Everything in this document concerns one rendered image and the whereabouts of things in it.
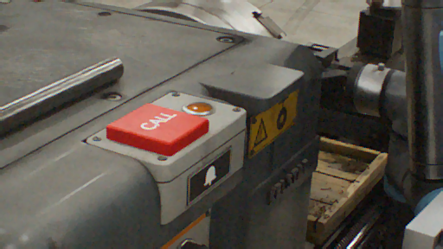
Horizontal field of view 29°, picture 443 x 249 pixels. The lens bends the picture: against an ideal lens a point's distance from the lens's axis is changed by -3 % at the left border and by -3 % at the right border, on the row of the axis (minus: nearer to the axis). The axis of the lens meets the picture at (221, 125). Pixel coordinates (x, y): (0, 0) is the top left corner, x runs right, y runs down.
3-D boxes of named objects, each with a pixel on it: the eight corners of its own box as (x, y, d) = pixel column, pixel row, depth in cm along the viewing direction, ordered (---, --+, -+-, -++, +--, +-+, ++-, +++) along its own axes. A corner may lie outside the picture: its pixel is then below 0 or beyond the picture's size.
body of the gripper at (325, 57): (301, 83, 143) (369, 99, 138) (278, 98, 136) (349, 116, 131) (305, 39, 140) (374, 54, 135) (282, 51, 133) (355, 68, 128)
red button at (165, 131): (170, 168, 65) (170, 143, 64) (104, 148, 68) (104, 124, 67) (209, 141, 70) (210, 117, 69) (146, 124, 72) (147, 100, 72)
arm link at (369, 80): (375, 124, 129) (382, 72, 126) (347, 116, 131) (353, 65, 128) (391, 108, 135) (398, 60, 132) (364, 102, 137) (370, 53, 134)
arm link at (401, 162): (394, 216, 127) (405, 149, 123) (375, 182, 137) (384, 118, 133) (443, 215, 128) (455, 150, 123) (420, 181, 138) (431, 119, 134)
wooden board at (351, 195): (321, 246, 130) (324, 223, 128) (123, 185, 145) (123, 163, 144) (386, 174, 154) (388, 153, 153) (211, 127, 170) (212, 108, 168)
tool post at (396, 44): (388, 61, 164) (394, 12, 160) (353, 54, 167) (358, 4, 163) (400, 52, 170) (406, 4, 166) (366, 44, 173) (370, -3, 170)
